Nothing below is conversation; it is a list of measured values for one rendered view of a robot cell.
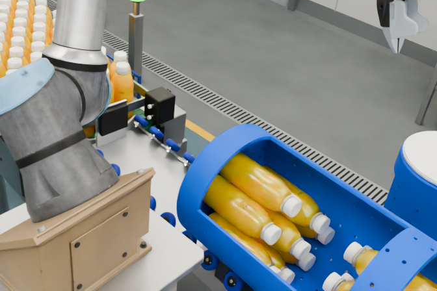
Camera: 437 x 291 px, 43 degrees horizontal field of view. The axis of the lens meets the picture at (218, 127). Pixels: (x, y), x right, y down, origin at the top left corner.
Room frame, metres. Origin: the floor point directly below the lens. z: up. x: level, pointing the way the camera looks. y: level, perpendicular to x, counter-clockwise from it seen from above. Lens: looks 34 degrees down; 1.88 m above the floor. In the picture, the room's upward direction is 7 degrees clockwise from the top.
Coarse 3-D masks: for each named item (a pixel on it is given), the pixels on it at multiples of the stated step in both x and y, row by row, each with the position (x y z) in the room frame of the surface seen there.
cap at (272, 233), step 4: (268, 228) 0.80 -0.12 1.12; (272, 228) 0.80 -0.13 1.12; (276, 228) 0.80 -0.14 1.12; (268, 232) 0.79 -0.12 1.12; (272, 232) 0.79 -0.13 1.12; (276, 232) 0.79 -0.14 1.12; (280, 232) 0.80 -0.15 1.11; (264, 236) 0.79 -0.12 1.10; (268, 236) 0.78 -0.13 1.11; (272, 236) 0.78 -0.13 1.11; (276, 236) 0.80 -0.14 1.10; (268, 240) 0.78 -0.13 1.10; (272, 240) 0.79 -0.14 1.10; (276, 240) 0.80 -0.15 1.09
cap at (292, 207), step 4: (288, 200) 0.84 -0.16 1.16; (292, 200) 0.83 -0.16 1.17; (296, 200) 0.84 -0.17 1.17; (288, 204) 0.83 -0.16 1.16; (292, 204) 0.82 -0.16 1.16; (296, 204) 0.83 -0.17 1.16; (300, 204) 0.84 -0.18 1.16; (284, 208) 0.83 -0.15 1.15; (288, 208) 0.82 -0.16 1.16; (292, 208) 0.82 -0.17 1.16; (296, 208) 0.83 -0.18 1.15; (300, 208) 0.84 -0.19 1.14; (284, 212) 0.83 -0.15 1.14; (288, 212) 0.82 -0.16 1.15; (292, 212) 0.82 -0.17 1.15; (296, 212) 0.83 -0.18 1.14; (292, 216) 0.82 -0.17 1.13
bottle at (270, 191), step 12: (240, 156) 0.94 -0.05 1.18; (228, 168) 0.92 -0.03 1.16; (240, 168) 0.91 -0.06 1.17; (252, 168) 0.90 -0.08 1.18; (264, 168) 0.91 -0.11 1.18; (228, 180) 0.92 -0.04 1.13; (240, 180) 0.89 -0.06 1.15; (252, 180) 0.88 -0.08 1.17; (264, 180) 0.87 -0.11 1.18; (276, 180) 0.87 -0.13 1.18; (252, 192) 0.86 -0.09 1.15; (264, 192) 0.85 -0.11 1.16; (276, 192) 0.85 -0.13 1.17; (288, 192) 0.85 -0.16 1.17; (264, 204) 0.84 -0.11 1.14; (276, 204) 0.83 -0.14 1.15
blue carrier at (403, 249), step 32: (256, 128) 0.99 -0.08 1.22; (224, 160) 0.87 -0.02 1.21; (256, 160) 1.03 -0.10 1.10; (288, 160) 1.01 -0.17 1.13; (192, 192) 0.84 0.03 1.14; (320, 192) 0.95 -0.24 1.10; (352, 192) 0.82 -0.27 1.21; (192, 224) 0.83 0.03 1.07; (352, 224) 0.89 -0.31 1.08; (384, 224) 0.84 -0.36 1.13; (224, 256) 0.76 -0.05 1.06; (320, 256) 0.87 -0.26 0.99; (384, 256) 0.65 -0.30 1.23; (416, 256) 0.66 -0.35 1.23; (256, 288) 0.71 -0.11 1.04; (288, 288) 0.66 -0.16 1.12; (320, 288) 0.80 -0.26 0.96; (352, 288) 0.61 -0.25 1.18; (384, 288) 0.60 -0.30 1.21
